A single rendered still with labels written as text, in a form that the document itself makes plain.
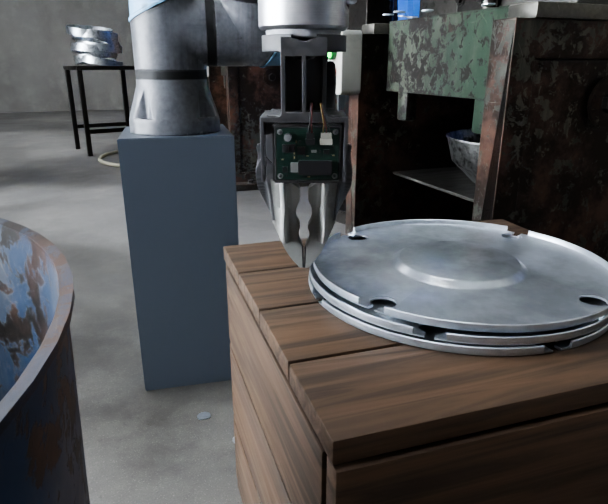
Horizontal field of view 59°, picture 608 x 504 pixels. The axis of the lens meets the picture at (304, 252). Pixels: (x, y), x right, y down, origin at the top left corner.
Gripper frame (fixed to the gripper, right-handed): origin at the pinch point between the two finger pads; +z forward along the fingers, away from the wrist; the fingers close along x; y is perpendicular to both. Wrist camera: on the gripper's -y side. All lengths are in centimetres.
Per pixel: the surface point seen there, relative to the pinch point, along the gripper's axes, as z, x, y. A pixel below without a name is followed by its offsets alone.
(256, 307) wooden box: 3.3, -4.3, 6.0
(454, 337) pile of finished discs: 1.6, 11.4, 14.7
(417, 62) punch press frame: -18, 23, -65
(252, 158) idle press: 25, -25, -203
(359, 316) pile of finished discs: 1.9, 4.6, 10.7
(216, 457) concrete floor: 38.1, -13.1, -15.3
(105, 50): -25, -124, -308
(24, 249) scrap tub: -9.0, -14.0, 25.3
